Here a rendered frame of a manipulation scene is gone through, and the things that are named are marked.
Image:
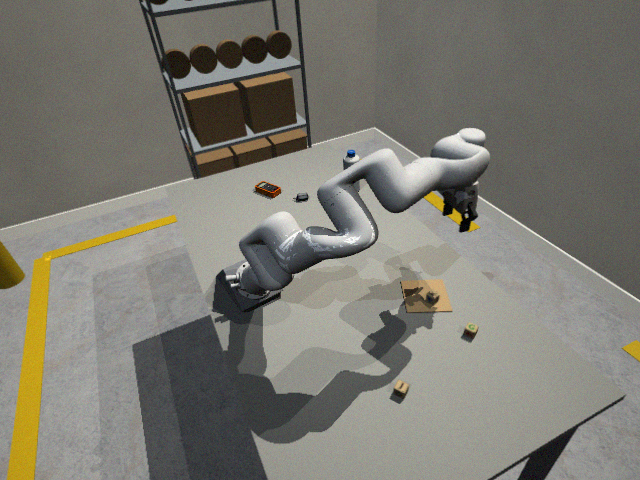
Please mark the white bottle with blue cap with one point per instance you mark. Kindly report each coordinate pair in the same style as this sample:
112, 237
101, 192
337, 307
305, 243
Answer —
348, 160

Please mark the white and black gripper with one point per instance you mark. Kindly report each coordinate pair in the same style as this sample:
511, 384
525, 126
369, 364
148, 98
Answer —
460, 201

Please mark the tan flat mat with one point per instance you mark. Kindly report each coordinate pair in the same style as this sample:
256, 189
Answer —
414, 292

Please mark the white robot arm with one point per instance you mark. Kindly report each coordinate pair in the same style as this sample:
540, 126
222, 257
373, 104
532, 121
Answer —
277, 248

